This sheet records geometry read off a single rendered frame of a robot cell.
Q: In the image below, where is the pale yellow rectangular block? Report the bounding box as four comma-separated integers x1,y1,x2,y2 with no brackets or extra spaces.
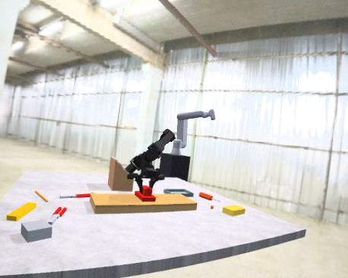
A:
222,205,246,216

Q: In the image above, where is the yellow flat bar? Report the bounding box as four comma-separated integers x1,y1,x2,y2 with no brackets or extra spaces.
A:
6,202,36,221

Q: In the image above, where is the pale yellow panel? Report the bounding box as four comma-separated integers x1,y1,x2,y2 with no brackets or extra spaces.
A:
89,193,197,215

